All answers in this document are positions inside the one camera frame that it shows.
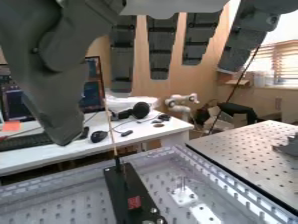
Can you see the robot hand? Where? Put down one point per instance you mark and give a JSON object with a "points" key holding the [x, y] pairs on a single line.
{"points": [[53, 50]]}

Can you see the silver metal nut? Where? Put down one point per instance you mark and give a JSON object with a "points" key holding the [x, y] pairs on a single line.
{"points": [[153, 210], [159, 221]]}

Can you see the computer monitor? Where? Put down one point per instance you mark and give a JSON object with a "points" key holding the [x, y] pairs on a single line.
{"points": [[93, 90]]}

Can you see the black headphones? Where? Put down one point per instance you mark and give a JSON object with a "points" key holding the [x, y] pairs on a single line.
{"points": [[141, 110]]}

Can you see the black mouse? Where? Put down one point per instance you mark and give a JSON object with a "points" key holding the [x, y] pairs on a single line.
{"points": [[98, 136]]}

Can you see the thin stick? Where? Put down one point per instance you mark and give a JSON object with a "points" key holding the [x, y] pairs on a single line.
{"points": [[111, 133]]}

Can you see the black keyboard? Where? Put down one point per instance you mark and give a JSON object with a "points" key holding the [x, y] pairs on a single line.
{"points": [[21, 141]]}

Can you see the white desk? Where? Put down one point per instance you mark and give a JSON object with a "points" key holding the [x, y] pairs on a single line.
{"points": [[66, 150]]}

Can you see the small white jointed device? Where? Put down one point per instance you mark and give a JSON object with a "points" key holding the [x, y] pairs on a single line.
{"points": [[172, 100]]}

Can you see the clear box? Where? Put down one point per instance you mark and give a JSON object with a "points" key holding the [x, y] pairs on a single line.
{"points": [[66, 191]]}

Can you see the black plate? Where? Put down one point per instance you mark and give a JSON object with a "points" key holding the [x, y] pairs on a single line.
{"points": [[127, 190]]}

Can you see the small white square plate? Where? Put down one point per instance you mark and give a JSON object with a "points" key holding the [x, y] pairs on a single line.
{"points": [[183, 198]]}

